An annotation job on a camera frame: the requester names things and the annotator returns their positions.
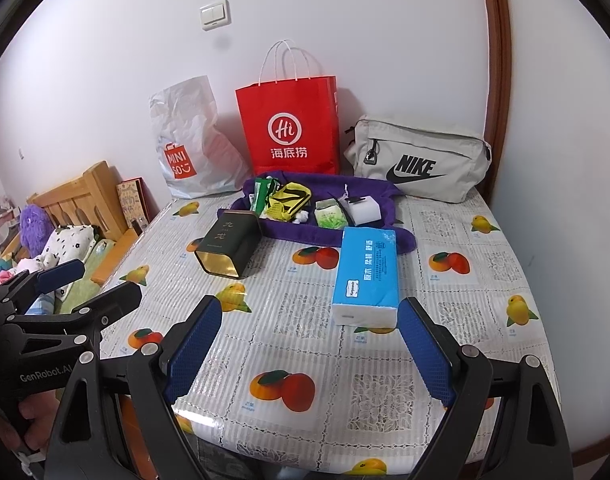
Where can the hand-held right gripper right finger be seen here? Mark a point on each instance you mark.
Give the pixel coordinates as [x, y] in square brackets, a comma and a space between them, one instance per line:
[427, 350]

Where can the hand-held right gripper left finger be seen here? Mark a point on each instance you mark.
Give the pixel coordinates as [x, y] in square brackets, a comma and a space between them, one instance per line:
[195, 350]

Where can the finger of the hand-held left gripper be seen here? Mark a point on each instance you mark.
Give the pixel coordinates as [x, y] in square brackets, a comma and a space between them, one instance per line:
[115, 300]
[60, 273]

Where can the dark tea tin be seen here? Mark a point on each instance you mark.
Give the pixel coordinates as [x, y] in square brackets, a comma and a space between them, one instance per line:
[230, 235]

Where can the white sponge block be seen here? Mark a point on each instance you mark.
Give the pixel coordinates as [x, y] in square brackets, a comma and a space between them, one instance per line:
[365, 212]

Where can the light green tissue packet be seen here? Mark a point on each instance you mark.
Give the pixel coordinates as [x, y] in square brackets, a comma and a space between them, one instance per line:
[330, 217]

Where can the green sachet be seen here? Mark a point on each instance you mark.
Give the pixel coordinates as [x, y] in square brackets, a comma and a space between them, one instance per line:
[261, 197]

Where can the yellow black mesh pouch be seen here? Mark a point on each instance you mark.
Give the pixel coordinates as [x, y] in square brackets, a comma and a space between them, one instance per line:
[285, 202]

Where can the person's left hand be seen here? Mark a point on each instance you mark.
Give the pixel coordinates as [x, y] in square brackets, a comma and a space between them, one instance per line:
[37, 420]

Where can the white spotted pillow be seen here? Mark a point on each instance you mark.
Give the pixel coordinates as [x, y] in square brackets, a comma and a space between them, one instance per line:
[70, 240]

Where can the green bed sheet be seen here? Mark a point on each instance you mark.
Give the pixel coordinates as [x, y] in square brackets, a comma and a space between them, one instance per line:
[97, 255]

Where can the purple plush toy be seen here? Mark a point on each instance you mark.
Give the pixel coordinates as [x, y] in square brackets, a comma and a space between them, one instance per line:
[35, 225]

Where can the colourful zigzag cloth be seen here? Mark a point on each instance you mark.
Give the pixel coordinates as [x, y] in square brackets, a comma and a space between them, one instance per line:
[0, 272]

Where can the wooden bed headboard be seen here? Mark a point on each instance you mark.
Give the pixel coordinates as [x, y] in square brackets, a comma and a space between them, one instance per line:
[85, 195]

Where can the blue tissue pack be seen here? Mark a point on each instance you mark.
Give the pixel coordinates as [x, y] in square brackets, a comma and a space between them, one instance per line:
[365, 275]

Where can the fruit print tablecloth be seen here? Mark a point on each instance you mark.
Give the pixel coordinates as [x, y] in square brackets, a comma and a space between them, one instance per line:
[310, 320]

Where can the purple towel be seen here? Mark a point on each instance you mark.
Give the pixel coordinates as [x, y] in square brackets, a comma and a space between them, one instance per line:
[295, 232]

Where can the white plastic bag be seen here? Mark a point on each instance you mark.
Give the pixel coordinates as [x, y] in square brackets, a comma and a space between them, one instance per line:
[185, 120]

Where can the grey waist bag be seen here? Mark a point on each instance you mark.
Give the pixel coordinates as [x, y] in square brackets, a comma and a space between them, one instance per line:
[460, 150]

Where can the red paper bag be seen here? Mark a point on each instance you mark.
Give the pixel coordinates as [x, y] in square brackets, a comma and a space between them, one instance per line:
[285, 105]

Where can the brown wooden door frame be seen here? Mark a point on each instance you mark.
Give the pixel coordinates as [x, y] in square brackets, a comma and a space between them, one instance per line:
[497, 60]

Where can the white light switch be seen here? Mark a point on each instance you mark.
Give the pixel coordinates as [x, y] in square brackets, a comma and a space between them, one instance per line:
[215, 15]

